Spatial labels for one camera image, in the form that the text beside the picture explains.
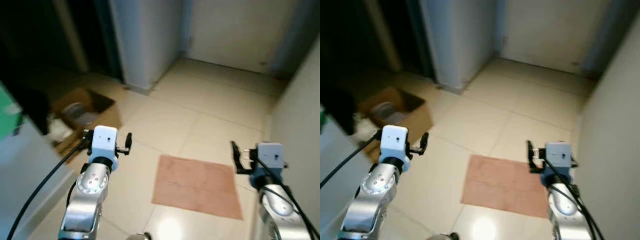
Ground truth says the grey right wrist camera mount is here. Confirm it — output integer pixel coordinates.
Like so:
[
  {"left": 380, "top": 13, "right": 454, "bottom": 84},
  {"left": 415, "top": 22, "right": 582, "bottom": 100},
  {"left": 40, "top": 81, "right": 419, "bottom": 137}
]
[
  {"left": 544, "top": 141, "right": 573, "bottom": 169},
  {"left": 256, "top": 142, "right": 286, "bottom": 170}
]

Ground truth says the open brown cardboard box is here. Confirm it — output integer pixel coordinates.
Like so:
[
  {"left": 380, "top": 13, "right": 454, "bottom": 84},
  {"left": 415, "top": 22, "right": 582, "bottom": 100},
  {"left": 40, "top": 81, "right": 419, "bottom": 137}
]
[
  {"left": 49, "top": 87, "right": 124, "bottom": 165},
  {"left": 356, "top": 86, "right": 434, "bottom": 164}
]

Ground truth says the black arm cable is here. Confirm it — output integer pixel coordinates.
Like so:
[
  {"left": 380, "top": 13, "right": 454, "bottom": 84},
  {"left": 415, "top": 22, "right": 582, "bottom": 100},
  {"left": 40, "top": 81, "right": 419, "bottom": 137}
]
[
  {"left": 320, "top": 133, "right": 381, "bottom": 190},
  {"left": 6, "top": 138, "right": 90, "bottom": 240},
  {"left": 544, "top": 156, "right": 605, "bottom": 240},
  {"left": 256, "top": 156, "right": 320, "bottom": 240}
]

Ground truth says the white cabinet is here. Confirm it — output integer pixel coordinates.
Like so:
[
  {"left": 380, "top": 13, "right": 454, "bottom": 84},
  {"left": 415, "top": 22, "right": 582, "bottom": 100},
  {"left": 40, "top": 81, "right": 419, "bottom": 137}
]
[
  {"left": 320, "top": 117, "right": 376, "bottom": 236},
  {"left": 0, "top": 119, "right": 81, "bottom": 240}
]

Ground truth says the pink floor mat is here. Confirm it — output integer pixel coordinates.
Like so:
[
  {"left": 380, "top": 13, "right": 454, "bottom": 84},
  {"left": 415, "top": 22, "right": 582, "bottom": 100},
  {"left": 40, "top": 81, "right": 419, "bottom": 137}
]
[
  {"left": 460, "top": 153, "right": 550, "bottom": 220},
  {"left": 151, "top": 154, "right": 245, "bottom": 221}
]

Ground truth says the cream door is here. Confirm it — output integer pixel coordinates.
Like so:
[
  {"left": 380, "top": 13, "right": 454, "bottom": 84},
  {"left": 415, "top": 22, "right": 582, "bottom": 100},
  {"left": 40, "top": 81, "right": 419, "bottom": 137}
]
[
  {"left": 500, "top": 0, "right": 617, "bottom": 74},
  {"left": 186, "top": 0, "right": 302, "bottom": 74}
]

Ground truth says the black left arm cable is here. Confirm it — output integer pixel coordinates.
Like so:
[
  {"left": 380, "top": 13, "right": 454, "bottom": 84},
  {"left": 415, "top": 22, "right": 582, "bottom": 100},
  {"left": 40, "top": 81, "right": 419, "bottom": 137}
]
[
  {"left": 6, "top": 138, "right": 90, "bottom": 240},
  {"left": 320, "top": 133, "right": 381, "bottom": 190}
]

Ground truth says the grey round item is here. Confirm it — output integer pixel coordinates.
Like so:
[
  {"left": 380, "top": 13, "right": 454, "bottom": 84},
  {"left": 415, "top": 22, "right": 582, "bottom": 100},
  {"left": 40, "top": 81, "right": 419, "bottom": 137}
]
[
  {"left": 372, "top": 101, "right": 407, "bottom": 126},
  {"left": 62, "top": 102, "right": 99, "bottom": 127}
]

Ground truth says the black bulky object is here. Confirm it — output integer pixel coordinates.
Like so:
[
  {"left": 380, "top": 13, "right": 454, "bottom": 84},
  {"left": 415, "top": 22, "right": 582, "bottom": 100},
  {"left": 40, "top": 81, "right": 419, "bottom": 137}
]
[
  {"left": 0, "top": 40, "right": 52, "bottom": 137},
  {"left": 320, "top": 75, "right": 357, "bottom": 137}
]

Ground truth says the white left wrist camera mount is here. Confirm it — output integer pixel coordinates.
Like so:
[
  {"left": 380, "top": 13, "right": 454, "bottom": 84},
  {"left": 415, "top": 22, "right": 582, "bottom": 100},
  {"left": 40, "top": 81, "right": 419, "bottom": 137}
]
[
  {"left": 380, "top": 125, "right": 410, "bottom": 161},
  {"left": 91, "top": 125, "right": 119, "bottom": 160}
]

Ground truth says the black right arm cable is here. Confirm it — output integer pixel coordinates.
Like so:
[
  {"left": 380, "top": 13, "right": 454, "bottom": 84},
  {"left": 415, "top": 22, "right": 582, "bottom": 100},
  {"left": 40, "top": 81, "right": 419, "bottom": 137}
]
[
  {"left": 256, "top": 156, "right": 320, "bottom": 240},
  {"left": 544, "top": 156, "right": 605, "bottom": 240}
]

